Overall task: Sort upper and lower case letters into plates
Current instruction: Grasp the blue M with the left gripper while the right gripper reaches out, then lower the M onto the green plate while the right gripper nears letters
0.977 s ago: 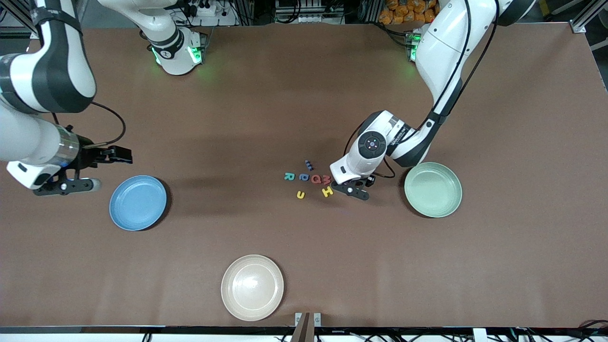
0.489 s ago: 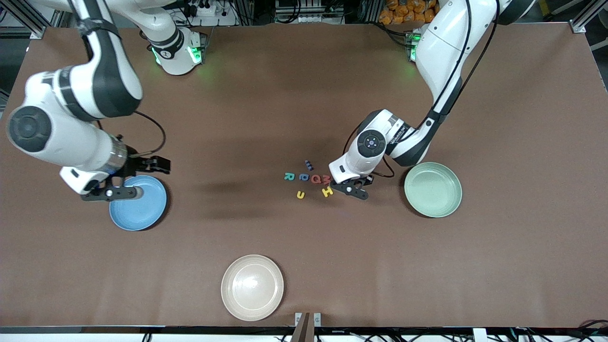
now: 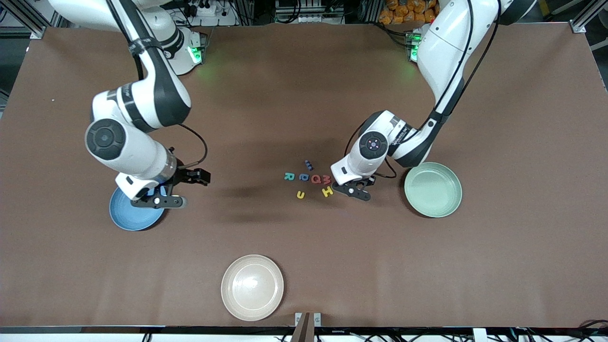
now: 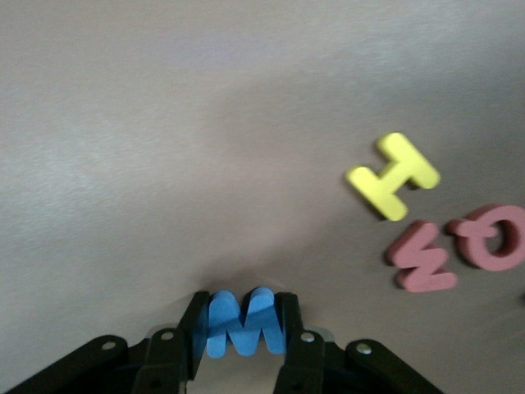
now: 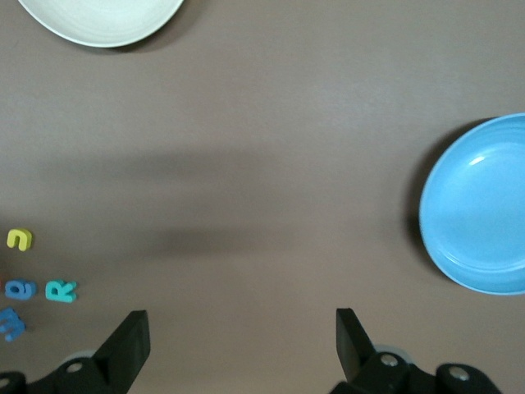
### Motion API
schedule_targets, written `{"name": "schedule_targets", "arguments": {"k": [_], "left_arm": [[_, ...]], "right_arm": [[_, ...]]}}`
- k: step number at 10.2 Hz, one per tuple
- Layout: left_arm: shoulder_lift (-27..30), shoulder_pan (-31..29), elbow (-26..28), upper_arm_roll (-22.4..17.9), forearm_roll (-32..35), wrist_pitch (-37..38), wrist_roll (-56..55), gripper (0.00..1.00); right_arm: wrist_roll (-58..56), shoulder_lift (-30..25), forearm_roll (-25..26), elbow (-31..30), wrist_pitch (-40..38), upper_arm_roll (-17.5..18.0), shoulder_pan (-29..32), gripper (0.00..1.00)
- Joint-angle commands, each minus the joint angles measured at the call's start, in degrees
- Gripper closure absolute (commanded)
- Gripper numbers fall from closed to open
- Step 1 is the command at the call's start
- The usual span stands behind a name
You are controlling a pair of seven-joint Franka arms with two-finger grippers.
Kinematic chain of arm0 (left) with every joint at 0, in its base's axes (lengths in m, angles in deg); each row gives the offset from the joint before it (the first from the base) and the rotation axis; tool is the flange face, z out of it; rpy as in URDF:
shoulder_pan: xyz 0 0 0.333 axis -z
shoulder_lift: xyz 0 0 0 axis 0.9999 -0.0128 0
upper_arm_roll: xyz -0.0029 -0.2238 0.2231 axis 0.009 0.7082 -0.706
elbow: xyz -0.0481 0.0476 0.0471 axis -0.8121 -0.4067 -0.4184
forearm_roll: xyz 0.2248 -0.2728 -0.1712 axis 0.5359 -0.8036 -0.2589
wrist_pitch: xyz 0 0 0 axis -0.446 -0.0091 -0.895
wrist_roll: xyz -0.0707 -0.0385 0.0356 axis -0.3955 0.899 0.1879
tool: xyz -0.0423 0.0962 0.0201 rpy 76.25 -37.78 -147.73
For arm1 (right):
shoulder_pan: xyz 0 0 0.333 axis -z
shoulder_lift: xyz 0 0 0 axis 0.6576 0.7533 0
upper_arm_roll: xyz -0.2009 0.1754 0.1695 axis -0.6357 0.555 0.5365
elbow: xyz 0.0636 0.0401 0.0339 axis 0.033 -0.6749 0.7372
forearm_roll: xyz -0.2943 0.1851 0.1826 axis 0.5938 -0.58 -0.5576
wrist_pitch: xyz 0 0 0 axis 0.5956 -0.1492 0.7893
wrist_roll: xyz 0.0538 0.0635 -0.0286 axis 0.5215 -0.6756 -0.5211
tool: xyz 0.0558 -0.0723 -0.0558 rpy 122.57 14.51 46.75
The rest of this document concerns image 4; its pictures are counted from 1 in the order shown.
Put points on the red foam letter Q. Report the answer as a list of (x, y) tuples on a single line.
[(471, 250)]

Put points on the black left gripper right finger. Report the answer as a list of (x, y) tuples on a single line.
[(307, 361)]

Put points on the pink foam letter w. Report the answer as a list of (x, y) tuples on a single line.
[(418, 258)]

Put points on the yellow foam letter H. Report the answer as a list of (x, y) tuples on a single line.
[(393, 176)]

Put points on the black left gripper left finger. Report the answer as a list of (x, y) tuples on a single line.
[(164, 357)]

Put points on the blue foam letter M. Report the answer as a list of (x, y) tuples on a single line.
[(246, 332)]

